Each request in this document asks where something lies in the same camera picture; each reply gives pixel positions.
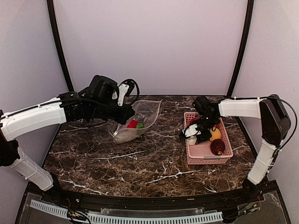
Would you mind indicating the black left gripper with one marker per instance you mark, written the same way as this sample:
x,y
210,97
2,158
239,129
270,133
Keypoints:
x,y
124,116

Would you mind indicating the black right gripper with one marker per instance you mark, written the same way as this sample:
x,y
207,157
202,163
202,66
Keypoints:
x,y
203,137

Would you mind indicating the red toy apple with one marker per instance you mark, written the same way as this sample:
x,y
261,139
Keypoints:
x,y
132,124

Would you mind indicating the white toy vegetable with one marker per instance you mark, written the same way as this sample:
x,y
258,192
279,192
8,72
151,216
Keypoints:
x,y
124,136
192,141

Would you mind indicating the clear zip top bag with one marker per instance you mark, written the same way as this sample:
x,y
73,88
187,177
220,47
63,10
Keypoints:
x,y
146,114

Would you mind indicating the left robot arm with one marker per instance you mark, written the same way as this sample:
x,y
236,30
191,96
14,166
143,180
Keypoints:
x,y
103,99

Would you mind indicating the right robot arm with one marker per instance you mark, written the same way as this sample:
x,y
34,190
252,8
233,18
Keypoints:
x,y
269,111

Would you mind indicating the yellow toy fruit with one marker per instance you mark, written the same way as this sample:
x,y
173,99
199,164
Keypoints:
x,y
215,134

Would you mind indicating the dark red toy fruit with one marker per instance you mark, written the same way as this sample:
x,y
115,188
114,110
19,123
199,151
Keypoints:
x,y
217,147

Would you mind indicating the pink plastic basket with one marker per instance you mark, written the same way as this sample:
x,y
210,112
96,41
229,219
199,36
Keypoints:
x,y
201,154

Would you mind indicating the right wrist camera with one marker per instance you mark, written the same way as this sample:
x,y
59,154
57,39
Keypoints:
x,y
190,131

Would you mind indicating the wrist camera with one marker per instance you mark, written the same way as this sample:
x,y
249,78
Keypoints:
x,y
123,89
190,131

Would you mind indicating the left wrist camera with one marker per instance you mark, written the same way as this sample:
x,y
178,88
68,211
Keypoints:
x,y
123,89

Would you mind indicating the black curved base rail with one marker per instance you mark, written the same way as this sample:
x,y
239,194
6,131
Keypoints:
x,y
223,201

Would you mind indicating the white slotted cable duct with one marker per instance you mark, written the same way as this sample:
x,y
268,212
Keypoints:
x,y
114,216

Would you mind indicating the left black frame post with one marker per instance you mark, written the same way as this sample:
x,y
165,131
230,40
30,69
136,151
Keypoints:
x,y
58,44

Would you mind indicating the black frame post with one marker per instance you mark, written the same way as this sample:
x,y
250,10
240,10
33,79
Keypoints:
x,y
58,44
242,47

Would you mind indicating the right black frame post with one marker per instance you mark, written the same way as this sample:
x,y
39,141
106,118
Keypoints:
x,y
242,47

